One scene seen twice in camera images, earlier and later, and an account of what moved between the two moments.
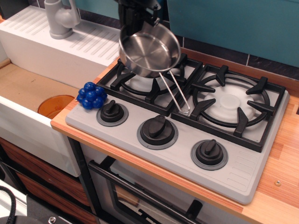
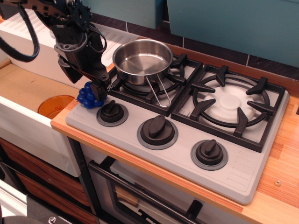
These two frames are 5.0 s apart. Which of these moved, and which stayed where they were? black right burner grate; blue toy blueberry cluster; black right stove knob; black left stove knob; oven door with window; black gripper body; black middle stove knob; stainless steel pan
Moved: black gripper body; stainless steel pan
Stayed: oven door with window; black right stove knob; black left stove knob; black right burner grate; blue toy blueberry cluster; black middle stove knob
